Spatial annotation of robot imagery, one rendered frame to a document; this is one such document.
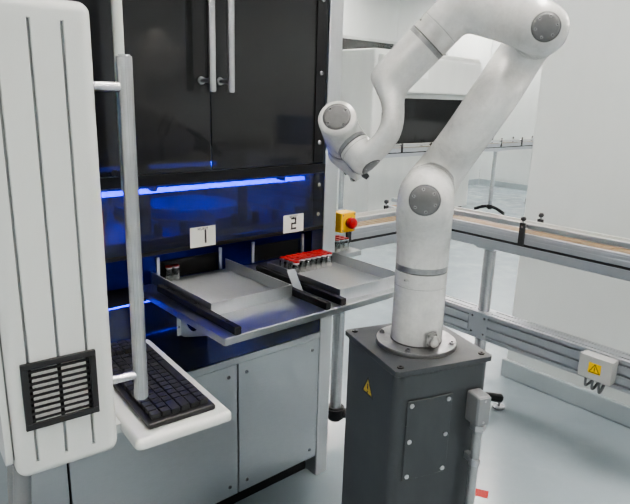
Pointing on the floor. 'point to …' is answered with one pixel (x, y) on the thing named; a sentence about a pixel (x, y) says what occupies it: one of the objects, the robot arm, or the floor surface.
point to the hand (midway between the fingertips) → (351, 170)
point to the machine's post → (322, 238)
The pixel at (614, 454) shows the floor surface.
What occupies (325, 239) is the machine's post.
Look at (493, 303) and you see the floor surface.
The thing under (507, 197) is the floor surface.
